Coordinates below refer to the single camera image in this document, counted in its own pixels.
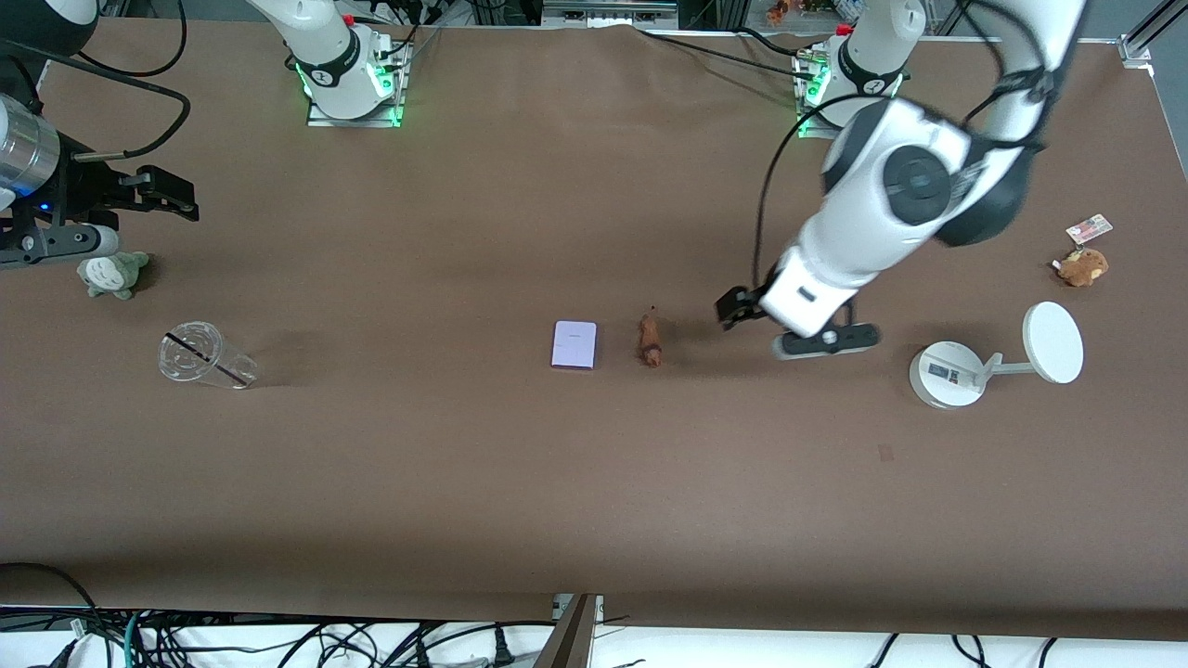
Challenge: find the brown lion statue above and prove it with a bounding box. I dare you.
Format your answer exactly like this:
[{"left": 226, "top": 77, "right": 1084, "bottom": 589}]
[{"left": 637, "top": 305, "right": 665, "bottom": 367}]

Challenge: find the grey green plush toy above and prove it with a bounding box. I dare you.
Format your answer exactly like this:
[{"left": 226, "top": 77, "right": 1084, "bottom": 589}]
[{"left": 77, "top": 251, "right": 150, "bottom": 300}]

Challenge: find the black drinking straw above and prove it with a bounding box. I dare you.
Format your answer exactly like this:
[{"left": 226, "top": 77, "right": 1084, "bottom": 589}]
[{"left": 164, "top": 331, "right": 252, "bottom": 385}]

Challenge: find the clear plastic cup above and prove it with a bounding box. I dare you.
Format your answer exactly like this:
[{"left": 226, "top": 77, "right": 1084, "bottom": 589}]
[{"left": 158, "top": 321, "right": 264, "bottom": 391}]

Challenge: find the brown table cover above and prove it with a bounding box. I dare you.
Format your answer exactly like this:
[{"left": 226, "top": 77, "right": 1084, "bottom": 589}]
[{"left": 0, "top": 17, "right": 1188, "bottom": 641}]

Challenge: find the white round desk mirror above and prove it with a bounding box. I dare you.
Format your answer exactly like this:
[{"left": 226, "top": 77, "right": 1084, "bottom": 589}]
[{"left": 908, "top": 301, "right": 1085, "bottom": 410}]

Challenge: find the brown hamster plush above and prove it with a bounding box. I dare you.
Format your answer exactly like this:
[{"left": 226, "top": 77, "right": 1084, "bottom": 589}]
[{"left": 1052, "top": 247, "right": 1110, "bottom": 288}]

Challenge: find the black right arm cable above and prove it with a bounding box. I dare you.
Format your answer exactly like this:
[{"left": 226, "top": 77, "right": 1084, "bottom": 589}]
[{"left": 0, "top": 0, "right": 192, "bottom": 161}]

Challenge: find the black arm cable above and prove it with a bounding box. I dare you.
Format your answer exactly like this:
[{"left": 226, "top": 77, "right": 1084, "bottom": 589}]
[
  {"left": 756, "top": 0, "right": 1064, "bottom": 289},
  {"left": 0, "top": 0, "right": 192, "bottom": 161}
]

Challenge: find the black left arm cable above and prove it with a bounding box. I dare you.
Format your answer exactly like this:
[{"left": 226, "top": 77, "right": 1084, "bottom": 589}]
[{"left": 756, "top": 0, "right": 1064, "bottom": 289}]

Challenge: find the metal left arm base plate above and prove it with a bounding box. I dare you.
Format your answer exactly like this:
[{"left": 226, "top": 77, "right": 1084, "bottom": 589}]
[{"left": 795, "top": 51, "right": 895, "bottom": 142}]

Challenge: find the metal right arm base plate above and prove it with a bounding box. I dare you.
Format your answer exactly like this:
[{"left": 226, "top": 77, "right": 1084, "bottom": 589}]
[{"left": 306, "top": 42, "right": 407, "bottom": 128}]

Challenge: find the long black table cable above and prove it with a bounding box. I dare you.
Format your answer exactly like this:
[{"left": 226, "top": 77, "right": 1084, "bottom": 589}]
[{"left": 636, "top": 28, "right": 820, "bottom": 77}]

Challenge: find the short black table cable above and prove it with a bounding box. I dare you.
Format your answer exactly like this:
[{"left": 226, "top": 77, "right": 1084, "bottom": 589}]
[{"left": 738, "top": 26, "right": 829, "bottom": 55}]

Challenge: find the aluminium frame rail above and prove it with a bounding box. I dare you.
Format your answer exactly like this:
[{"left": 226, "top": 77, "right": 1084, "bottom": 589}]
[{"left": 543, "top": 0, "right": 680, "bottom": 27}]

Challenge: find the aluminium frame post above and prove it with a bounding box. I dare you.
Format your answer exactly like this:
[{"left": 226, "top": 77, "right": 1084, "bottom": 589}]
[{"left": 534, "top": 594, "right": 605, "bottom": 668}]

